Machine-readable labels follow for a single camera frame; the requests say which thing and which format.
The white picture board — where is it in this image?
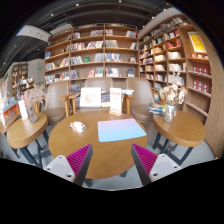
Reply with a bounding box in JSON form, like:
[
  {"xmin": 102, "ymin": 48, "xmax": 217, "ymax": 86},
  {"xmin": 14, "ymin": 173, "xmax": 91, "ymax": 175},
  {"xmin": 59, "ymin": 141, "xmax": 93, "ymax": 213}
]
[{"xmin": 80, "ymin": 87, "xmax": 101, "ymax": 107}]

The beige armchair right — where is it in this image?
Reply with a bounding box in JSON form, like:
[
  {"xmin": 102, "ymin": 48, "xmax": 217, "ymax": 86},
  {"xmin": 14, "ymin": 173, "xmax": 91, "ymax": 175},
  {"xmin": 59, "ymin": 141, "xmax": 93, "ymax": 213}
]
[{"xmin": 125, "ymin": 77, "xmax": 156, "ymax": 123}]

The beige armchair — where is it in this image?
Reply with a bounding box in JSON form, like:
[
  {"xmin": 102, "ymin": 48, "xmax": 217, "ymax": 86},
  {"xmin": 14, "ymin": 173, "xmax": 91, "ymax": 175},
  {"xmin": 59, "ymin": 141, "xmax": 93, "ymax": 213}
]
[
  {"xmin": 84, "ymin": 77, "xmax": 113, "ymax": 92},
  {"xmin": 125, "ymin": 77, "xmax": 156, "ymax": 123},
  {"xmin": 43, "ymin": 81, "xmax": 69, "ymax": 124}
]

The round wooden table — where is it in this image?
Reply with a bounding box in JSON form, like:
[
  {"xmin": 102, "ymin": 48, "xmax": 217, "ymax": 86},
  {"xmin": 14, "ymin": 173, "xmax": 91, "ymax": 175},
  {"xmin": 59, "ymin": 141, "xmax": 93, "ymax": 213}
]
[
  {"xmin": 7, "ymin": 112, "xmax": 48, "ymax": 149},
  {"xmin": 153, "ymin": 111, "xmax": 206, "ymax": 147},
  {"xmin": 48, "ymin": 110, "xmax": 147, "ymax": 179}
]

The small wooden side table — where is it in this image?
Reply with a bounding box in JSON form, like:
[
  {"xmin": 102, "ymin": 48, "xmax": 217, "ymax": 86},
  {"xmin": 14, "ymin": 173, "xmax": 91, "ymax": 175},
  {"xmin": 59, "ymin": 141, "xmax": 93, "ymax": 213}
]
[{"xmin": 61, "ymin": 92, "xmax": 133, "ymax": 117}]

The glass vase dried flowers right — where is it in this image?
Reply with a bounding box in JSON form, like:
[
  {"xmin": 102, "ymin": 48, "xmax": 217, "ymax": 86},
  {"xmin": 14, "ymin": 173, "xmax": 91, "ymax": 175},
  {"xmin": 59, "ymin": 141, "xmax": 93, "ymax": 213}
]
[{"xmin": 159, "ymin": 84, "xmax": 187, "ymax": 123}]

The beige armchair centre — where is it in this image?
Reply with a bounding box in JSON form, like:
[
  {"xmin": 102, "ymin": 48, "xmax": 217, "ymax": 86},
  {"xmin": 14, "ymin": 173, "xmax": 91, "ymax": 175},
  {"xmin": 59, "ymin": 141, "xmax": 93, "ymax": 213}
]
[{"xmin": 84, "ymin": 77, "xmax": 113, "ymax": 92}]

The white sign card stand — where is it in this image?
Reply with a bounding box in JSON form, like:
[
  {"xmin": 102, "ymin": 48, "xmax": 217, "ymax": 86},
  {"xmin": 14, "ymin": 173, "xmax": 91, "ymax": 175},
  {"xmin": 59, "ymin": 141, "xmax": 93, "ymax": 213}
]
[{"xmin": 110, "ymin": 88, "xmax": 122, "ymax": 116}]

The beige armchair left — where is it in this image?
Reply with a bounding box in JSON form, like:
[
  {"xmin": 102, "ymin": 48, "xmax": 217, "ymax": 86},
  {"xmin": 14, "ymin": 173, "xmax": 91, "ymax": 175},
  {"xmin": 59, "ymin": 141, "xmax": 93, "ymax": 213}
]
[{"xmin": 43, "ymin": 81, "xmax": 69, "ymax": 124}]

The round wooden left table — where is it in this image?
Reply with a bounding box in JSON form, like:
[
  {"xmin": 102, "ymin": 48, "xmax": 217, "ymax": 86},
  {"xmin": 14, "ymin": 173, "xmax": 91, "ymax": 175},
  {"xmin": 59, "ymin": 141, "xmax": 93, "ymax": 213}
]
[{"xmin": 7, "ymin": 112, "xmax": 48, "ymax": 149}]

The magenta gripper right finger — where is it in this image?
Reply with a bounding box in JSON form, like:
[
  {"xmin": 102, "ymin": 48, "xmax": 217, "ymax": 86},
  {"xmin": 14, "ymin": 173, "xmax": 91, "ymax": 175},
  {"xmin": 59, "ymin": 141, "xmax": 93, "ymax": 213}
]
[{"xmin": 131, "ymin": 144, "xmax": 181, "ymax": 186}]

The white card on left table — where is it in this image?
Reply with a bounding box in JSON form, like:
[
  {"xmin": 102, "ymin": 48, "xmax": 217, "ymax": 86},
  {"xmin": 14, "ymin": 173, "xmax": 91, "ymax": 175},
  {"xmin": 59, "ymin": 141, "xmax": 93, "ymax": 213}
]
[{"xmin": 18, "ymin": 100, "xmax": 28, "ymax": 120}]

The yellow poster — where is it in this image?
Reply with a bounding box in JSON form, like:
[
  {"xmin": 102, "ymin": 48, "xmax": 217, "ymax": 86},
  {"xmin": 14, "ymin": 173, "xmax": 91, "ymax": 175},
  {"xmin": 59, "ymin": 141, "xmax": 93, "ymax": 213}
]
[{"xmin": 188, "ymin": 31, "xmax": 206, "ymax": 53}]

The stack of books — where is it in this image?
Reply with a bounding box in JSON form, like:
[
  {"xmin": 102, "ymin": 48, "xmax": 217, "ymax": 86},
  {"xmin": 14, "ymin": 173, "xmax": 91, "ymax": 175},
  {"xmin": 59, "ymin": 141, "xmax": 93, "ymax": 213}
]
[{"xmin": 148, "ymin": 103, "xmax": 166, "ymax": 115}]

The wooden bookshelf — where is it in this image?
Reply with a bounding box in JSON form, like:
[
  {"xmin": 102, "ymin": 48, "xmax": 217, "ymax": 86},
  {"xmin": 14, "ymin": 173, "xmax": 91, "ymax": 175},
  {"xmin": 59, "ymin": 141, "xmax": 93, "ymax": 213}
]
[
  {"xmin": 11, "ymin": 63, "xmax": 28, "ymax": 96},
  {"xmin": 138, "ymin": 8, "xmax": 224, "ymax": 157},
  {"xmin": 44, "ymin": 23, "xmax": 139, "ymax": 86}
]

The blue pink mouse pad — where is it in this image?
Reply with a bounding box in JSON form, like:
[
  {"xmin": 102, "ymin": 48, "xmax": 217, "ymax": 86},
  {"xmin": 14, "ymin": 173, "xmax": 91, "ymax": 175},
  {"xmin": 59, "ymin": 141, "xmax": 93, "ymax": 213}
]
[{"xmin": 98, "ymin": 118, "xmax": 146, "ymax": 142}]

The round wooden right table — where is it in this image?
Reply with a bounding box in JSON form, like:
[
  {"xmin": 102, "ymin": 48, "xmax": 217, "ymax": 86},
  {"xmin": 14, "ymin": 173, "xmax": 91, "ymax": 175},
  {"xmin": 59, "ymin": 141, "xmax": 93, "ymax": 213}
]
[{"xmin": 153, "ymin": 111, "xmax": 206, "ymax": 147}]

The wooden bookshelf far left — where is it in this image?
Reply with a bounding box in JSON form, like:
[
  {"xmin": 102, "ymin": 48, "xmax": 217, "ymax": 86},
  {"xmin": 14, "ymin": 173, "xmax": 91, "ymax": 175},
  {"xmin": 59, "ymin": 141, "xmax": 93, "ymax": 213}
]
[{"xmin": 11, "ymin": 63, "xmax": 28, "ymax": 96}]

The vase dried flowers left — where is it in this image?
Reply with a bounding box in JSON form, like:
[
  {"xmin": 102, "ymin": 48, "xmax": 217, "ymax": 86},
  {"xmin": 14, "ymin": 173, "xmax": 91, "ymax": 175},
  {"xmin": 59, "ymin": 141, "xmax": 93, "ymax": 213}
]
[{"xmin": 21, "ymin": 85, "xmax": 45, "ymax": 124}]

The wooden bookshelf right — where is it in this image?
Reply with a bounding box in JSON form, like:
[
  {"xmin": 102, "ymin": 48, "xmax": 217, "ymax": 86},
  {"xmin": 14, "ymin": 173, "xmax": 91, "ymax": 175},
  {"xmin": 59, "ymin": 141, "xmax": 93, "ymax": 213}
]
[{"xmin": 138, "ymin": 8, "xmax": 224, "ymax": 157}]

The wooden bookshelf centre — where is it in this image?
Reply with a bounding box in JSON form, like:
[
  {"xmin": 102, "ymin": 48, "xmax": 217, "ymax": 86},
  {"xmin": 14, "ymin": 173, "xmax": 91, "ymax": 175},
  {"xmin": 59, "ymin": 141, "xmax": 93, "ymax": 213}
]
[{"xmin": 44, "ymin": 23, "xmax": 139, "ymax": 86}]

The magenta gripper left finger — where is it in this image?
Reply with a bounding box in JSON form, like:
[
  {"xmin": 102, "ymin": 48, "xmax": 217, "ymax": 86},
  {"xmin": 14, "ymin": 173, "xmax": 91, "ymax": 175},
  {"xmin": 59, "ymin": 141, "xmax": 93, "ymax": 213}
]
[{"xmin": 44, "ymin": 144, "xmax": 93, "ymax": 186}]

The round wooden centre table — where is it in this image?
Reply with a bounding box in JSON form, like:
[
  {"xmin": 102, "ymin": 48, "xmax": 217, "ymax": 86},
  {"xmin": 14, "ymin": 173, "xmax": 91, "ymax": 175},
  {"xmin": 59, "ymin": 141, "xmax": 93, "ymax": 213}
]
[{"xmin": 48, "ymin": 110, "xmax": 147, "ymax": 179}]

